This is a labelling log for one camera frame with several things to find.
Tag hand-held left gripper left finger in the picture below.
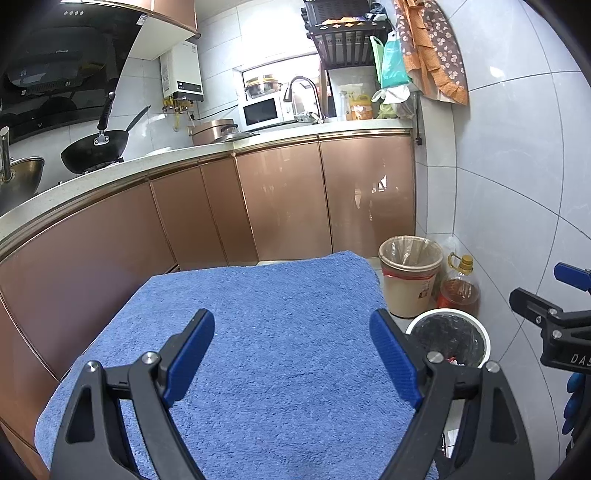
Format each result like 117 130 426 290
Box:
50 308 217 480

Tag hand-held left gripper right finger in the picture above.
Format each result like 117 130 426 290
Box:
369 308 536 480

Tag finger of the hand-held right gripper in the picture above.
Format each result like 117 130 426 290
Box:
509 287 561 326
554 262 591 292

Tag white bin with black liner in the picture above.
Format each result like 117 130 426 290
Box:
405 309 491 460

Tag person's right hand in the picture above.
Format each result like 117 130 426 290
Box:
561 371 587 437

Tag beige bin with clear liner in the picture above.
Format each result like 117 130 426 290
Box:
379 235 445 319

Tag cooking oil bottle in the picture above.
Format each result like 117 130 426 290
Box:
438 251 481 319

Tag blue terry towel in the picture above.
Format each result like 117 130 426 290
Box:
34 250 439 480

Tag gas stove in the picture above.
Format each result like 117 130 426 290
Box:
55 157 125 178

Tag copper rice cooker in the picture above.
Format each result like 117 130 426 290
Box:
188 119 236 146

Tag black wok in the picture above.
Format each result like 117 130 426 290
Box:
60 91 132 175

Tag clear bag of vegetables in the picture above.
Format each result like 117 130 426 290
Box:
378 99 416 120

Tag steel pot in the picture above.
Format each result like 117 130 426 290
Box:
0 126 46 215

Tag white hanging plastic bag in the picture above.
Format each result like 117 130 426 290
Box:
372 85 411 104

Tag white microwave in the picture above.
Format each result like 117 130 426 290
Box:
239 93 283 130

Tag yellow detergent bottle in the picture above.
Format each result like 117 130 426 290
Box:
347 90 374 121

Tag orange brown floral apron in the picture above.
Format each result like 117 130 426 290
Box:
394 0 469 106

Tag wooden cutting board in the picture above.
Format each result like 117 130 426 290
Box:
321 69 338 118

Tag green plastic bag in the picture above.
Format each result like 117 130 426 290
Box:
370 31 413 89

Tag stacked steel bowls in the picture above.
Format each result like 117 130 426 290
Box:
245 74 283 99

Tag white water heater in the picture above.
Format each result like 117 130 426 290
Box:
160 41 205 101

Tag chrome kitchen faucet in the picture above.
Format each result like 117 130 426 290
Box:
283 76 326 124

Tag black dish rack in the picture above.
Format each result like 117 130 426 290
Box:
308 21 393 70

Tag black range hood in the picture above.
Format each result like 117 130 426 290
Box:
0 0 151 144

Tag black power cable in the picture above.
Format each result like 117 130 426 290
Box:
188 102 241 123

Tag copper wall cabinet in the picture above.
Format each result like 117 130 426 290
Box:
139 0 202 41

